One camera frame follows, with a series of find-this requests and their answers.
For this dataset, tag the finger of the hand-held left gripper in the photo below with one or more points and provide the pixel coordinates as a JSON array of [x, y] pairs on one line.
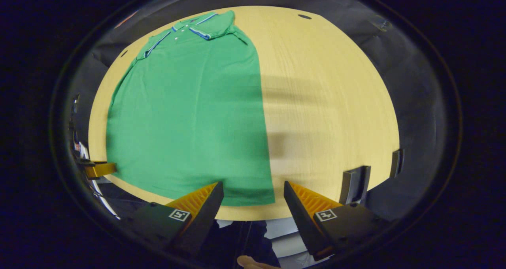
[[101, 169]]

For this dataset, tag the green T-shirt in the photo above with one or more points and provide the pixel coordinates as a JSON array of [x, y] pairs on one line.
[[189, 115]]

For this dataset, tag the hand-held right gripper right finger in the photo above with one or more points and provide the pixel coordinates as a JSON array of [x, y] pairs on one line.
[[302, 221]]

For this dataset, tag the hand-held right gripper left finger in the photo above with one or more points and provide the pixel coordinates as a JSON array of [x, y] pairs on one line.
[[205, 221]]

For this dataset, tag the dark grey bracket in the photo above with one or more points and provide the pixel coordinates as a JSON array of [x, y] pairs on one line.
[[354, 184], [396, 163]]

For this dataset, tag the person's dark clothing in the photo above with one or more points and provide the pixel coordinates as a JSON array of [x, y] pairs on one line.
[[225, 241]]

